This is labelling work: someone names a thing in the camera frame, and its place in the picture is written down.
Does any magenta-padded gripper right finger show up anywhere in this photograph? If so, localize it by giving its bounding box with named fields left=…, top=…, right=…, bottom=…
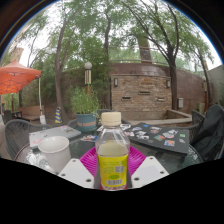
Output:
left=127, top=145, right=170, bottom=190

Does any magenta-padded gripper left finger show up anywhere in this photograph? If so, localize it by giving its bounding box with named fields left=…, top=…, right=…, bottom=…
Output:
left=58, top=146, right=100, bottom=190

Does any clear bottle with yellow label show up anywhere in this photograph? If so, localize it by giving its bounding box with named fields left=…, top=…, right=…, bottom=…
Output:
left=95, top=111, right=131, bottom=192

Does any white ceramic mug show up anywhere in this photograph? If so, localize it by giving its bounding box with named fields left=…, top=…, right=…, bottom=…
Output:
left=36, top=135, right=72, bottom=175

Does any grey laptop with stickers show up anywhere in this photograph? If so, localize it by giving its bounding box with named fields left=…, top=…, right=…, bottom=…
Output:
left=28, top=125, right=82, bottom=150

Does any white sticker sheet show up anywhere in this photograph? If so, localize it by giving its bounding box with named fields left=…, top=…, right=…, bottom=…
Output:
left=96, top=123, right=133, bottom=133

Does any blue yellow striped cone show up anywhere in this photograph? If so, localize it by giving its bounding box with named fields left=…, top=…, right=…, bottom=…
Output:
left=54, top=106, right=64, bottom=125

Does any green plant in blue pot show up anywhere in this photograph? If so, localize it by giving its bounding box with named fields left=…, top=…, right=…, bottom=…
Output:
left=68, top=85, right=101, bottom=133

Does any empty grey wicker chair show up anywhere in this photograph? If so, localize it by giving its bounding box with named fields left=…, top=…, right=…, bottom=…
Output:
left=3, top=118, right=55, bottom=160

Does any black backpack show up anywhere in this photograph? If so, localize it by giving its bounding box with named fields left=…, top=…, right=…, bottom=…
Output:
left=192, top=104, right=224, bottom=163

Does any wooden bench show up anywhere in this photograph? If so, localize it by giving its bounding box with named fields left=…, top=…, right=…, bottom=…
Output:
left=18, top=104, right=43, bottom=123

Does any dark patio chair by canopy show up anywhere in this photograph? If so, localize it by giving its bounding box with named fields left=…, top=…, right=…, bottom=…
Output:
left=1, top=109, right=23, bottom=125

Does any tree with dark forked trunk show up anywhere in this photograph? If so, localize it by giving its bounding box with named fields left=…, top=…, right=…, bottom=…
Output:
left=123, top=0, right=218, bottom=112

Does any tree with slim grey trunk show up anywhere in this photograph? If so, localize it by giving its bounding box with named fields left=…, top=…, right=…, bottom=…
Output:
left=23, top=0, right=111, bottom=125

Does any orange canopy tent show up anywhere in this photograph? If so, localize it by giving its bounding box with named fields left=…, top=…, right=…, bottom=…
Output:
left=0, top=59, right=47, bottom=125

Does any grey wall utility box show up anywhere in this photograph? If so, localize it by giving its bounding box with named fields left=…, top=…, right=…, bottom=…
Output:
left=177, top=97, right=185, bottom=110

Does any wooden lamp post with globe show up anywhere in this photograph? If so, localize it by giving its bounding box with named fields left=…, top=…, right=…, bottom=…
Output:
left=83, top=61, right=94, bottom=96

